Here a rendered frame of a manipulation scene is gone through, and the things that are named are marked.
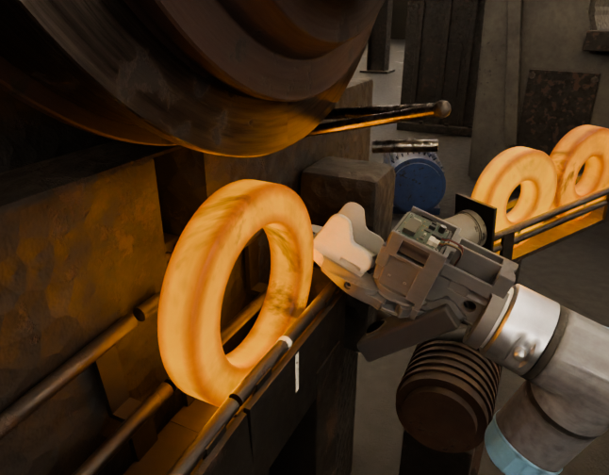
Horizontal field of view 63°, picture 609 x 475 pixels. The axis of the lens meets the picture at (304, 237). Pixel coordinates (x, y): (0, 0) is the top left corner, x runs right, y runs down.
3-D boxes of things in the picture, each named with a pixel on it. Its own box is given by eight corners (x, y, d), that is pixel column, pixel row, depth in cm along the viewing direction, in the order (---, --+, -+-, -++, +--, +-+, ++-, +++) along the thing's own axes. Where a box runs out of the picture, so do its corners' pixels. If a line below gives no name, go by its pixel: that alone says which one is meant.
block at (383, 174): (292, 336, 68) (290, 168, 58) (317, 308, 75) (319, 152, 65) (367, 358, 64) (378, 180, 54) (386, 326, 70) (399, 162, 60)
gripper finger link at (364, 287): (337, 242, 51) (414, 282, 49) (333, 255, 52) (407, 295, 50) (319, 261, 47) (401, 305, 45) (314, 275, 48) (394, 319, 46)
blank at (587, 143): (545, 136, 77) (565, 140, 74) (608, 115, 83) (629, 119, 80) (534, 225, 84) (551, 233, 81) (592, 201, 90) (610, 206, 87)
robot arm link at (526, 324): (520, 345, 50) (513, 396, 44) (478, 322, 52) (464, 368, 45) (560, 288, 46) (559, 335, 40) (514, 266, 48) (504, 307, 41)
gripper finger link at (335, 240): (308, 188, 50) (390, 229, 48) (292, 236, 53) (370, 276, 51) (294, 197, 47) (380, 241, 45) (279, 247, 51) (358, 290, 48)
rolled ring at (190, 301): (316, 160, 45) (284, 155, 46) (180, 235, 30) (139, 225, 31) (314, 331, 52) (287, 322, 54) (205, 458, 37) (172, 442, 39)
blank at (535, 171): (470, 159, 71) (489, 165, 68) (545, 136, 77) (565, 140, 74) (465, 253, 78) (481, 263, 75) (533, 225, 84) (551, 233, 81)
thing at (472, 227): (411, 256, 74) (411, 221, 71) (456, 238, 77) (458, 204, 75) (439, 273, 69) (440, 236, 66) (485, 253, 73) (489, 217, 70)
